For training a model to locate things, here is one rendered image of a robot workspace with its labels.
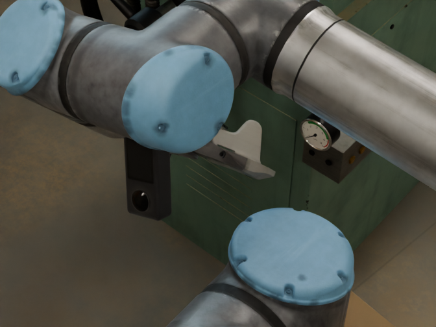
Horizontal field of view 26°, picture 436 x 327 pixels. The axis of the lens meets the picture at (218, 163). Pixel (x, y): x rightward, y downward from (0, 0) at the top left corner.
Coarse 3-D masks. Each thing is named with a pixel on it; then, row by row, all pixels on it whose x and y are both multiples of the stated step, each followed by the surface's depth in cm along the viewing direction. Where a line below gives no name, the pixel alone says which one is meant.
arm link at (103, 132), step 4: (92, 128) 92; (96, 128) 92; (100, 128) 92; (100, 132) 94; (104, 132) 93; (108, 132) 93; (112, 132) 93; (108, 136) 95; (112, 136) 94; (116, 136) 94; (120, 136) 94; (124, 136) 94
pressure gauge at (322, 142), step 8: (304, 120) 153; (312, 120) 151; (320, 120) 151; (304, 128) 155; (312, 128) 153; (320, 128) 152; (328, 128) 151; (336, 128) 152; (304, 136) 156; (320, 136) 153; (328, 136) 151; (336, 136) 152; (312, 144) 156; (320, 144) 154; (328, 144) 153
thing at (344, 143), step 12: (336, 144) 157; (348, 144) 157; (360, 144) 160; (312, 156) 162; (324, 156) 160; (336, 156) 158; (348, 156) 159; (360, 156) 164; (324, 168) 162; (336, 168) 160; (348, 168) 162; (336, 180) 162
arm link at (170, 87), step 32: (96, 32) 80; (128, 32) 80; (160, 32) 78; (192, 32) 79; (224, 32) 80; (64, 64) 80; (96, 64) 78; (128, 64) 76; (160, 64) 75; (192, 64) 75; (224, 64) 78; (64, 96) 81; (96, 96) 78; (128, 96) 75; (160, 96) 74; (192, 96) 76; (224, 96) 79; (128, 128) 77; (160, 128) 75; (192, 128) 77
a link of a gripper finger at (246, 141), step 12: (252, 120) 105; (228, 132) 104; (240, 132) 105; (252, 132) 105; (216, 144) 103; (228, 144) 104; (240, 144) 105; (252, 144) 105; (252, 156) 105; (252, 168) 105; (264, 168) 106
